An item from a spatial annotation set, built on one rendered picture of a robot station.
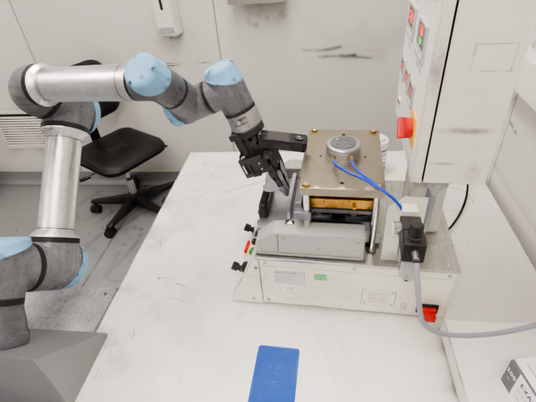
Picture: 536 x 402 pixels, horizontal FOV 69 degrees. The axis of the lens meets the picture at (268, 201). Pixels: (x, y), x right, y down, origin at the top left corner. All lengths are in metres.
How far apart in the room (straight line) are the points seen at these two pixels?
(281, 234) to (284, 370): 0.31
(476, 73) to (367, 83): 1.79
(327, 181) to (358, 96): 1.68
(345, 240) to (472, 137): 0.33
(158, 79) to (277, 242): 0.43
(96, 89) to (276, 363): 0.71
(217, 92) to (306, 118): 1.72
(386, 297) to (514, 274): 0.40
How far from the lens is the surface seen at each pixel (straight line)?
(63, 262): 1.08
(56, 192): 1.11
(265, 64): 2.45
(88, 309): 1.21
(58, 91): 0.98
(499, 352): 1.02
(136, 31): 2.60
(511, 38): 0.71
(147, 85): 0.79
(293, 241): 0.90
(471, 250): 1.29
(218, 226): 1.32
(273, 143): 0.91
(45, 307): 1.28
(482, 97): 0.73
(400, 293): 1.00
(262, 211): 0.97
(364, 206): 0.90
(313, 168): 0.89
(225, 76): 0.86
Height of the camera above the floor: 1.59
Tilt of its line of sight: 37 degrees down
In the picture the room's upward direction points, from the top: 5 degrees counter-clockwise
